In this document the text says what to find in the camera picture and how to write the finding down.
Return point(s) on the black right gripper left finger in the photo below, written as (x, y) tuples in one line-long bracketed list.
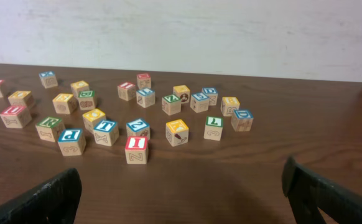
[(54, 201)]

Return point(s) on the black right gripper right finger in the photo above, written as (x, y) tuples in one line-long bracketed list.
[(309, 194)]

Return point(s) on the blue P block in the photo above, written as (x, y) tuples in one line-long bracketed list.
[(72, 142)]

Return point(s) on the green R block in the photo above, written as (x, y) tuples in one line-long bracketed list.
[(50, 128)]

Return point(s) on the blue T block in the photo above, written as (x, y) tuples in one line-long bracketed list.
[(106, 132)]

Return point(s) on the yellow block centre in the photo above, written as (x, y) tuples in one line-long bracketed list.
[(92, 118)]

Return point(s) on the red U block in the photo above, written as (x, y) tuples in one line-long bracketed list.
[(16, 116)]

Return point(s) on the blue D block front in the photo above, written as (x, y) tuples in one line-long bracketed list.
[(242, 120)]

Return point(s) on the blue d block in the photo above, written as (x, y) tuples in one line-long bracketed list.
[(212, 93), (242, 120)]

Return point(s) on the red i block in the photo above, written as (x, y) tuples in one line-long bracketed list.
[(127, 91), (136, 150)]

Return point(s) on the yellow block beside B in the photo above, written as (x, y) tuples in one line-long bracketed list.
[(65, 103)]

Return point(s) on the green B block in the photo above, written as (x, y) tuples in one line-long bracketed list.
[(87, 100)]

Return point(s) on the yellow O block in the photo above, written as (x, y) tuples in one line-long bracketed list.
[(22, 98)]

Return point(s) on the blue 2 block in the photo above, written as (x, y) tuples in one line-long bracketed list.
[(138, 127)]

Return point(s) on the green 7 block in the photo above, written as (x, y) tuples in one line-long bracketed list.
[(213, 128)]

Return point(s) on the yellow block right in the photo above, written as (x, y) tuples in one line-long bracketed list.
[(229, 104)]

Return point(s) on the yellow block rear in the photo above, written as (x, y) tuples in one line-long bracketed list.
[(79, 86)]

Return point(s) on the blue X block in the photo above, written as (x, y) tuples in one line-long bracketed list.
[(48, 79)]

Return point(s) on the red I block rear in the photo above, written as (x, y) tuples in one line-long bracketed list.
[(127, 91)]

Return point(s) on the blue D block rear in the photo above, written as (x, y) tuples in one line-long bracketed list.
[(212, 93)]

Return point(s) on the blue L block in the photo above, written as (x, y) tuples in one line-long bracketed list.
[(145, 97)]

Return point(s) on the blue 5 block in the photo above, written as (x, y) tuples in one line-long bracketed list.
[(199, 102)]

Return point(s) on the yellow pen picture block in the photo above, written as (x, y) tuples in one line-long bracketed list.
[(176, 132)]

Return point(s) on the red H block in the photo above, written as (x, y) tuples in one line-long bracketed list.
[(143, 80)]

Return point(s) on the green Z block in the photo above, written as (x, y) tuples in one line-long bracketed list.
[(171, 104)]

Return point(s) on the yellow monkey picture block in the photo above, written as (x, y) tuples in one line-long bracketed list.
[(183, 92)]

